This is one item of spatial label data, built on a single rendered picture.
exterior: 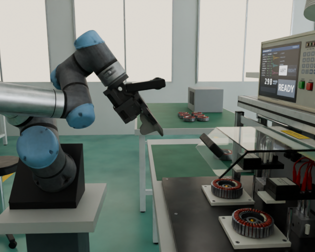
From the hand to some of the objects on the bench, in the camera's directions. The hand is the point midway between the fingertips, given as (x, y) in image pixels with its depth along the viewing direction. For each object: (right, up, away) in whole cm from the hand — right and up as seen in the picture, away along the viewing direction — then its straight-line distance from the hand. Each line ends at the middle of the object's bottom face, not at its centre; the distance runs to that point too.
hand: (162, 131), depth 88 cm
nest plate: (+24, -24, +18) cm, 38 cm away
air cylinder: (+38, -24, +19) cm, 49 cm away
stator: (+25, -27, -6) cm, 38 cm away
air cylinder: (+40, -28, -5) cm, 49 cm away
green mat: (+43, -16, +71) cm, 85 cm away
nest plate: (+25, -29, -6) cm, 39 cm away
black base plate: (+26, -28, +7) cm, 39 cm away
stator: (+24, -23, +18) cm, 37 cm away
